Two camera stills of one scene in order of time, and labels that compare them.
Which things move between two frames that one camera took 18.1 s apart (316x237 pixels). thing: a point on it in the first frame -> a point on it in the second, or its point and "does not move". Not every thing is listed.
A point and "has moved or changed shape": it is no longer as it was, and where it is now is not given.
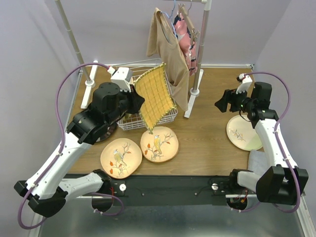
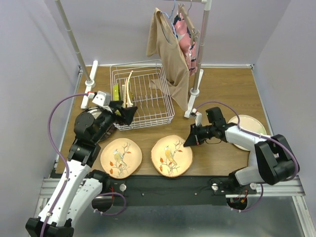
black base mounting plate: [138, 190] does not move
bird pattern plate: [162, 146] -> [170, 158]
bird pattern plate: [121, 158] does not move
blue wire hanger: [170, 17] does not move
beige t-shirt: [160, 41] does not move
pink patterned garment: [183, 36] does not move
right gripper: [230, 97] -> [194, 138]
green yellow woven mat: [153, 85] has moved or changed shape
